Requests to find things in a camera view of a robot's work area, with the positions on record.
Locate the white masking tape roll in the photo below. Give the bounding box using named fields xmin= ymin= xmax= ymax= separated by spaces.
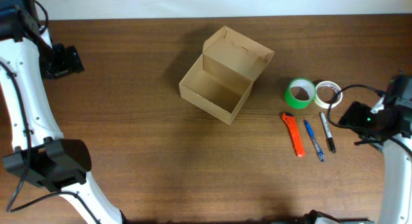
xmin=314 ymin=80 xmax=343 ymax=109

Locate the orange utility knife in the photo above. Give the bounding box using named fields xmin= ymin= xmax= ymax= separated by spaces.
xmin=281 ymin=113 xmax=305 ymax=158

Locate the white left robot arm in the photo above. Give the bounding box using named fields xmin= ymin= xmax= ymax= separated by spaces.
xmin=1 ymin=32 xmax=127 ymax=223

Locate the blue ballpoint pen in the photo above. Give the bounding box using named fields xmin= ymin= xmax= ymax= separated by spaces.
xmin=303 ymin=120 xmax=325 ymax=163

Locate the green tape roll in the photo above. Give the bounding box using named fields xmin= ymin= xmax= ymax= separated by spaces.
xmin=284 ymin=78 xmax=317 ymax=109

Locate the black sharpie marker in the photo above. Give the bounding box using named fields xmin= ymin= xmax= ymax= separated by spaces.
xmin=319 ymin=113 xmax=336 ymax=153

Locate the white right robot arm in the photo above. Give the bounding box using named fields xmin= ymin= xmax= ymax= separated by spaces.
xmin=338 ymin=100 xmax=411 ymax=223

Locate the brown cardboard box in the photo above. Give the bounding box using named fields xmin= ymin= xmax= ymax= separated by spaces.
xmin=179 ymin=26 xmax=275 ymax=125

